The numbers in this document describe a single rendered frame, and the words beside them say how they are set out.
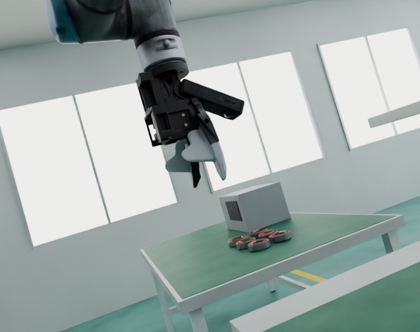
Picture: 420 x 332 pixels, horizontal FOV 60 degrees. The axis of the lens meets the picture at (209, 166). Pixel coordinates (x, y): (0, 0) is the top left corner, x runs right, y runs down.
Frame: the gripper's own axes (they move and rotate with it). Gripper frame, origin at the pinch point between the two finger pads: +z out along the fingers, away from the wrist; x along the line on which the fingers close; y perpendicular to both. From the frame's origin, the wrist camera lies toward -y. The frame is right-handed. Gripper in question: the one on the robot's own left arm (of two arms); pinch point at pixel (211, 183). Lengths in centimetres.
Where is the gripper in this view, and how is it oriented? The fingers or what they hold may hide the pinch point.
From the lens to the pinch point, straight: 59.9
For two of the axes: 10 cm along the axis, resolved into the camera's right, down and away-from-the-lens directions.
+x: 3.3, -1.3, -9.3
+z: 2.8, 9.6, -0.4
